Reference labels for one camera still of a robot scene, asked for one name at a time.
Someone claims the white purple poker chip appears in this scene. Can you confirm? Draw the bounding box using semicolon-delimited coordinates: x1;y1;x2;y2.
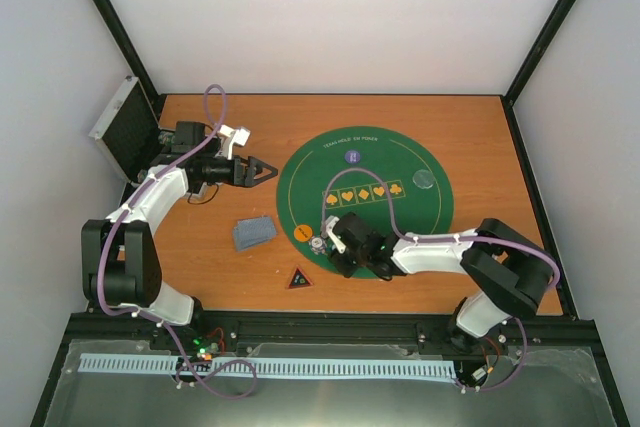
308;236;327;255

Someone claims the blue playing card deck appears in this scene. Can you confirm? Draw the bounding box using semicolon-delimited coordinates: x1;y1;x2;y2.
232;216;277;252

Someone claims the orange small blind button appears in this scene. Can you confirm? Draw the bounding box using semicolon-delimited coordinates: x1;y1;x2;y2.
293;224;314;243

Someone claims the blue big blind button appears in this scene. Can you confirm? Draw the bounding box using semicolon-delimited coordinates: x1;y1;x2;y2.
344;150;362;166

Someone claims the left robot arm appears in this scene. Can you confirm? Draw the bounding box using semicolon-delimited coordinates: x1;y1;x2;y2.
81;121;278;350

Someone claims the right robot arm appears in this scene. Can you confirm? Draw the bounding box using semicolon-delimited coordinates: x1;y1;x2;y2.
322;212;560;352

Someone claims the round green poker mat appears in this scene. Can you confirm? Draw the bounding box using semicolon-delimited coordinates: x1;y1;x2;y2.
276;126;455;272

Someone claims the red black triangular all-in marker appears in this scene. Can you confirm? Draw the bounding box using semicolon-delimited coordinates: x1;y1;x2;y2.
286;266;314;290

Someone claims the far poker chip stack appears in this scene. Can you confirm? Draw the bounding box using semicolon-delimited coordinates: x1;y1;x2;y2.
158;130;175;145

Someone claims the aluminium poker chip case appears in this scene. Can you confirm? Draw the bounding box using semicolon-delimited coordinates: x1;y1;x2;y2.
88;75;221;198

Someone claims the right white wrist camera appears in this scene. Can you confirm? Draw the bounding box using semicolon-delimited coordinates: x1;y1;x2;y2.
321;216;346;254

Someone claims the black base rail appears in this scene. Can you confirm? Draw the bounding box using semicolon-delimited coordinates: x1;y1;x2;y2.
64;310;599;359

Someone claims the light blue cable duct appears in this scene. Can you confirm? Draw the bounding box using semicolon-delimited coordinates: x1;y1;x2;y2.
77;353;456;382

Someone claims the left black frame post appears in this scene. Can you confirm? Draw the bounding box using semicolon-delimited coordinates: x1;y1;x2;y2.
92;0;160;102

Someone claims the black frame post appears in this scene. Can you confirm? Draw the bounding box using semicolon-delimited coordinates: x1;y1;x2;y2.
92;0;160;102
504;0;577;108

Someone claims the right black frame post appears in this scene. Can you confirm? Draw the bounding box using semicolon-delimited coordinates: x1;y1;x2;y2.
504;0;577;108

